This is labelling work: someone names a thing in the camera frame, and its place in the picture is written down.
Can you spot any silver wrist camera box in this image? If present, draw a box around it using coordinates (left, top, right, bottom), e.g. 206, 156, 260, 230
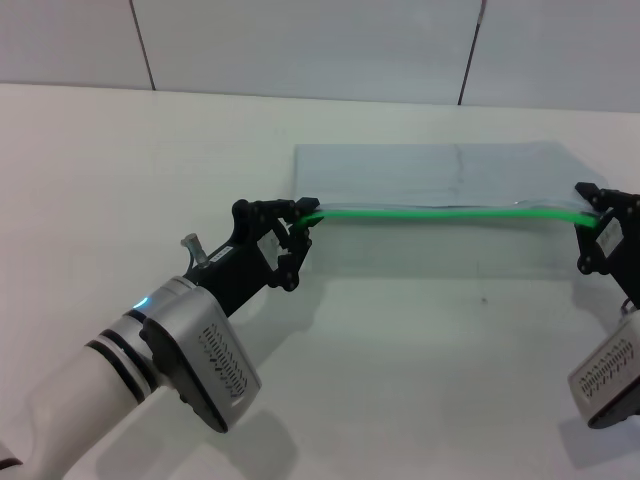
139, 287, 263, 434
568, 312, 640, 430

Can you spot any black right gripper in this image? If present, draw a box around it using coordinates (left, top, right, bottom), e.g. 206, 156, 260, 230
574, 181, 640, 302

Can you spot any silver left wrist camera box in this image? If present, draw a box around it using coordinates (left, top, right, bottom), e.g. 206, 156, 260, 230
139, 287, 263, 434

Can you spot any silver left arm cable connector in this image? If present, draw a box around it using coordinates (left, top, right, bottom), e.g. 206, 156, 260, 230
180, 231, 209, 269

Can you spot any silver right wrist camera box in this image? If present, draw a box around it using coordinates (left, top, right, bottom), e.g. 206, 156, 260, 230
568, 312, 640, 430

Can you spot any clear document bag green zipper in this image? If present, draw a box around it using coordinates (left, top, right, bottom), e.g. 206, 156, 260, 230
293, 142, 604, 281

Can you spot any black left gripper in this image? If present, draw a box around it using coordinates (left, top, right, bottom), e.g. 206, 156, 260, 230
187, 196, 322, 319

